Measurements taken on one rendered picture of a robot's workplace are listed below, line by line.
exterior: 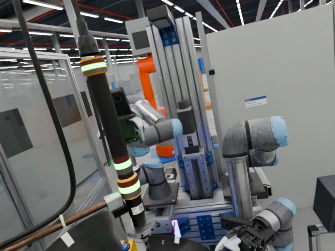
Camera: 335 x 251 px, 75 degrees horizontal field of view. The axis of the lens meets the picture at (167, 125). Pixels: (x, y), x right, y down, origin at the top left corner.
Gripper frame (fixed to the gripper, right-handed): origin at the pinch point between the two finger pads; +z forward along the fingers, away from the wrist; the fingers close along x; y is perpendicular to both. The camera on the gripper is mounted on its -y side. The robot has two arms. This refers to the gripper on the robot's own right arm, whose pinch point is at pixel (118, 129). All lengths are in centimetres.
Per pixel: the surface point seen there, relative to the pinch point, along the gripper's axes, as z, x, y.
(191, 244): -14, -11, 49
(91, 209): 12.0, 7.0, 11.5
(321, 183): -18, -63, 42
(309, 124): -147, -154, 71
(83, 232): 1.5, 15.4, 23.2
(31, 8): -1032, 407, -391
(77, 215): 13.0, 9.4, 11.5
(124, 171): 9.5, -0.6, 6.6
